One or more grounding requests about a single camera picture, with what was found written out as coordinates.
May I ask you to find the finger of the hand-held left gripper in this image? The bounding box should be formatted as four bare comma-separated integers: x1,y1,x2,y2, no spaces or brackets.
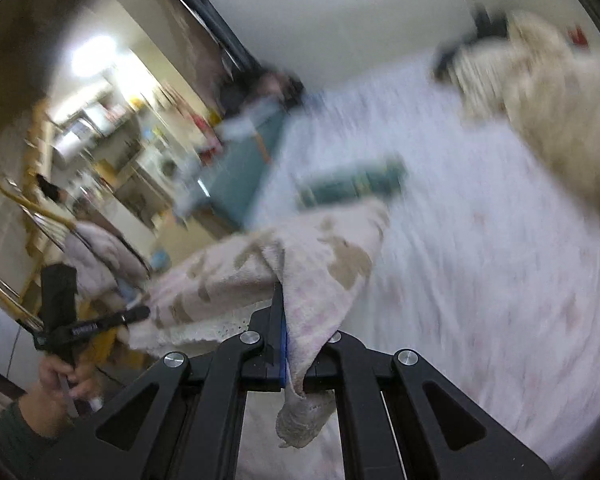
98,306,152,335

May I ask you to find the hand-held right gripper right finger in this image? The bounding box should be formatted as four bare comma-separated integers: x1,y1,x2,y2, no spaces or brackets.
304,331,554,480

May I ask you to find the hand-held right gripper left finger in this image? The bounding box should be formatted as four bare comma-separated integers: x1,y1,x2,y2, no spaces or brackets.
55,282,287,480

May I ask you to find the pink patterned towel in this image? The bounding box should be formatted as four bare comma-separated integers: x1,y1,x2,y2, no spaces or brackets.
127,197,392,451

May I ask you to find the person's left forearm green sleeve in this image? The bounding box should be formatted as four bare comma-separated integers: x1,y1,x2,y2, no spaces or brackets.
0,399,76,468

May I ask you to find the person's left hand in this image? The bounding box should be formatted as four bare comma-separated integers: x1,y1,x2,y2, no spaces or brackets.
36,357,102,428

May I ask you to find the yellow cloth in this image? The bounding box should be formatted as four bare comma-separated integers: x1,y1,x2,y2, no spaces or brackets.
79,331,119,372

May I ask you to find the pile of pale clothes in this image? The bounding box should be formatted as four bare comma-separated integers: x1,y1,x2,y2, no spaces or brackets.
62,220,152,302

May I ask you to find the wooden rack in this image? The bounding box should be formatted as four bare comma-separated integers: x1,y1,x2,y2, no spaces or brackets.
0,100,77,322

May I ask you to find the white floral bed sheet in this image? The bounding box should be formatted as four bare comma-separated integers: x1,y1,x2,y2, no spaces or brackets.
240,55,600,480

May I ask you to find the teal flat box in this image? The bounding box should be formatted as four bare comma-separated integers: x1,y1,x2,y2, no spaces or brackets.
296,154,409,209

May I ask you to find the teal cabinet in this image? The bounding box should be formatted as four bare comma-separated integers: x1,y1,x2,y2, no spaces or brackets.
175,105,292,232

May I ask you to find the ceiling light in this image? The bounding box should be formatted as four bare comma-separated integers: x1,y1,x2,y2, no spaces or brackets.
69,34,121,77

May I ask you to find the dark bag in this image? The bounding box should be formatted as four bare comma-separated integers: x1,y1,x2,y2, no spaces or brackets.
219,64,307,112

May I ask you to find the cream fluffy blanket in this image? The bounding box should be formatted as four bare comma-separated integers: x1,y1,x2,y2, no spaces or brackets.
450,9,600,223

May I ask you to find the dark object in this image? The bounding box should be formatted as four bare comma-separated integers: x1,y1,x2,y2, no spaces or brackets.
431,6,511,82

